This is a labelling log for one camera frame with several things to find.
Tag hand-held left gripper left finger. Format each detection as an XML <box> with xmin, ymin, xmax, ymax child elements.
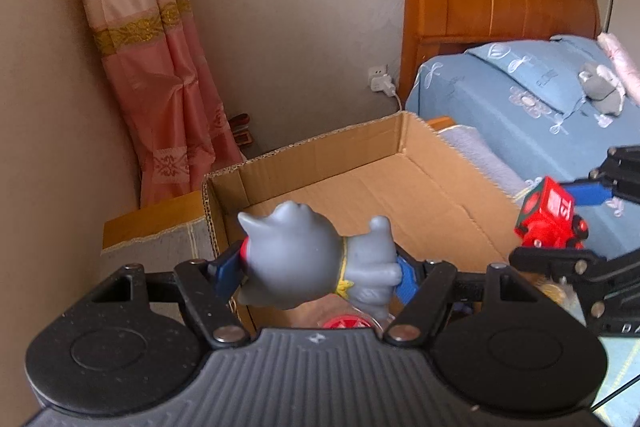
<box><xmin>92</xmin><ymin>244</ymin><xmax>251</xmax><ymax>349</ymax></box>

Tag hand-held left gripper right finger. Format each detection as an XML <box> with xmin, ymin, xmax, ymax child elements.
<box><xmin>382</xmin><ymin>257</ymin><xmax>541</xmax><ymax>348</ymax></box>

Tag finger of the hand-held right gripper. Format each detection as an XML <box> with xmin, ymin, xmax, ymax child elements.
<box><xmin>509</xmin><ymin>243</ymin><xmax>640</xmax><ymax>293</ymax></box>
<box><xmin>562</xmin><ymin>146</ymin><xmax>640</xmax><ymax>210</ymax></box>

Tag grey cat figurine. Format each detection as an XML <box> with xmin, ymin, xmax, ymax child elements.
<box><xmin>235</xmin><ymin>201</ymin><xmax>403</xmax><ymax>313</ymax></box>

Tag cardboard box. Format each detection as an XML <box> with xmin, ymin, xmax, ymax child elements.
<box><xmin>202</xmin><ymin>111</ymin><xmax>541</xmax><ymax>333</ymax></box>

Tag clear bottle yellow capsules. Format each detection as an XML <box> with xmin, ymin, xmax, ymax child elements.
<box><xmin>532</xmin><ymin>274</ymin><xmax>581</xmax><ymax>313</ymax></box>

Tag round clear container red label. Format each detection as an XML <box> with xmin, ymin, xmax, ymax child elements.
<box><xmin>322</xmin><ymin>314</ymin><xmax>373</xmax><ymax>333</ymax></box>

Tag grey plush toy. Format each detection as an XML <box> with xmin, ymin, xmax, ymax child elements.
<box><xmin>579</xmin><ymin>62</ymin><xmax>627</xmax><ymax>128</ymax></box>

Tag blue floral bed sheet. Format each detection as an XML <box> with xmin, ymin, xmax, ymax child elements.
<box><xmin>405</xmin><ymin>34</ymin><xmax>640</xmax><ymax>258</ymax></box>

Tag blue floral pillow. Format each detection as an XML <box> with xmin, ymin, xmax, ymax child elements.
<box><xmin>462</xmin><ymin>34</ymin><xmax>640</xmax><ymax>118</ymax></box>

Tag pink cloth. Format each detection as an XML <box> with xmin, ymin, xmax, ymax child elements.
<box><xmin>597</xmin><ymin>32</ymin><xmax>640</xmax><ymax>102</ymax></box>

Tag brown wooden object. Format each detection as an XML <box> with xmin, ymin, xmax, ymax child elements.
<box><xmin>229</xmin><ymin>113</ymin><xmax>254</xmax><ymax>146</ymax></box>

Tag pink curtain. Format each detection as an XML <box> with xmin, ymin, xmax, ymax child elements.
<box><xmin>67</xmin><ymin>0</ymin><xmax>248</xmax><ymax>208</ymax></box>

